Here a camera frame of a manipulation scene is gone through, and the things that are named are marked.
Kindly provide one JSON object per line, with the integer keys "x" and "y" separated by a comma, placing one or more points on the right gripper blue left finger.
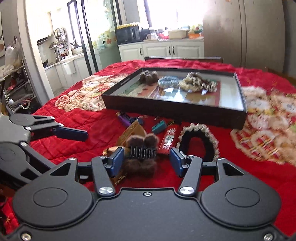
{"x": 103, "y": 169}

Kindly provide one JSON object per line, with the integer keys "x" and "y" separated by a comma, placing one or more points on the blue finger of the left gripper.
{"x": 70, "y": 133}

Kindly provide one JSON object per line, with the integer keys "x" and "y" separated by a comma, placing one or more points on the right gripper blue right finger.
{"x": 189, "y": 168}

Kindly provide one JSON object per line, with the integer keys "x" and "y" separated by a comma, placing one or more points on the red patterned lighter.
{"x": 169, "y": 140}

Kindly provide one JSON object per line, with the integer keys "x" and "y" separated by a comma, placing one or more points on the black lace-trimmed scrunchie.
{"x": 198, "y": 139}

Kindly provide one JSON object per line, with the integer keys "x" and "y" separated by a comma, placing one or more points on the brown furry hair claw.
{"x": 141, "y": 159}

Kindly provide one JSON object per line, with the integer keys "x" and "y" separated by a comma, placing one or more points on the teal binder clip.
{"x": 159, "y": 127}

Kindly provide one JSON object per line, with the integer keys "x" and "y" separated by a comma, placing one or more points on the tan paper pyramid packet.
{"x": 134, "y": 129}

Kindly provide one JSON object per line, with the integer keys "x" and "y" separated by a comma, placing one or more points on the purple cylindrical lighter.
{"x": 127, "y": 121}

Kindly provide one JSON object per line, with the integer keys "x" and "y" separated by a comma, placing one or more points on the metal kitchen rack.
{"x": 18, "y": 95}

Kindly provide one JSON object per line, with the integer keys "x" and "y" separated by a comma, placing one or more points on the red quilted bear blanket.
{"x": 238, "y": 197}

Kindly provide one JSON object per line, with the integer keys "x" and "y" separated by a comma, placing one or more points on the black shallow box tray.
{"x": 226, "y": 107}

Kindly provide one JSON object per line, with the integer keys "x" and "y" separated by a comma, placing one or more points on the brown cream lace scrunchie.
{"x": 194, "y": 82}

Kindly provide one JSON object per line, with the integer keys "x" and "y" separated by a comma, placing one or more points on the light blue knitted scrunchie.
{"x": 169, "y": 82}

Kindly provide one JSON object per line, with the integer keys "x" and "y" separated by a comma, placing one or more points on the dark brown furry hair clip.
{"x": 149, "y": 78}

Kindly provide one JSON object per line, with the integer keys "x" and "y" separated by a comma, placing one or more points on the white kitchen cabinet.
{"x": 184, "y": 48}

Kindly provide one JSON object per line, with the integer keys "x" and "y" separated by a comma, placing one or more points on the dark wooden chair back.
{"x": 200, "y": 59}

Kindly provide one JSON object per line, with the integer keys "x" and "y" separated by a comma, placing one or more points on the black microwave oven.
{"x": 129, "y": 34}

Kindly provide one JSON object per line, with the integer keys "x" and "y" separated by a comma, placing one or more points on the white mug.
{"x": 152, "y": 36}

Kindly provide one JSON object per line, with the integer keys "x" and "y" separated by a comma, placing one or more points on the cream rectangular basin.
{"x": 177, "y": 34}

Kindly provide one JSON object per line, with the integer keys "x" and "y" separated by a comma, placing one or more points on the beige double-door refrigerator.
{"x": 248, "y": 34}

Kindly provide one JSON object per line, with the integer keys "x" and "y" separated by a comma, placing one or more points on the black sliding door frame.
{"x": 81, "y": 33}

